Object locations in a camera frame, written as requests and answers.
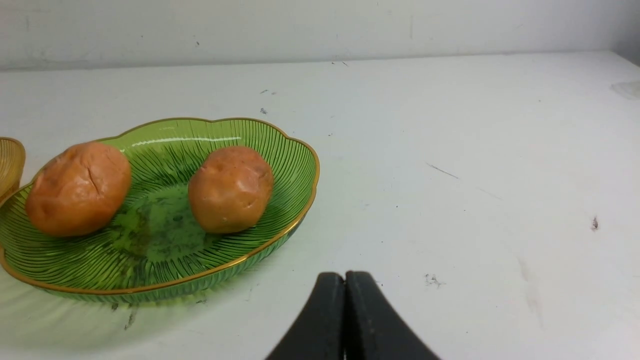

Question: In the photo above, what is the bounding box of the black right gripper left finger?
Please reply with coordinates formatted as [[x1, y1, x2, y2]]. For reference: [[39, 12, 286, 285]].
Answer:
[[267, 272, 346, 360]]

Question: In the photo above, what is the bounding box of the brown potato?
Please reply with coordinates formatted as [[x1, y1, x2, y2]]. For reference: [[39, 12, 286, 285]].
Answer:
[[25, 141, 132, 238], [187, 145, 275, 234]]

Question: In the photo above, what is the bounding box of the amber ribbed plastic plate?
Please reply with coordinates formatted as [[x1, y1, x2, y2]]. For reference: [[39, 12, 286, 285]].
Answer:
[[0, 137, 26, 203]]

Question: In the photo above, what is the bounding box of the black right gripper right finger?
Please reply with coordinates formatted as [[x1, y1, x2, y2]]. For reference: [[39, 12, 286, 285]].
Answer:
[[345, 271, 439, 360]]

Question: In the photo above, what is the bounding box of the green ribbed plastic plate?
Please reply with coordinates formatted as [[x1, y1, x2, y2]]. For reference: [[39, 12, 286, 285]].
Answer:
[[0, 117, 320, 304]]

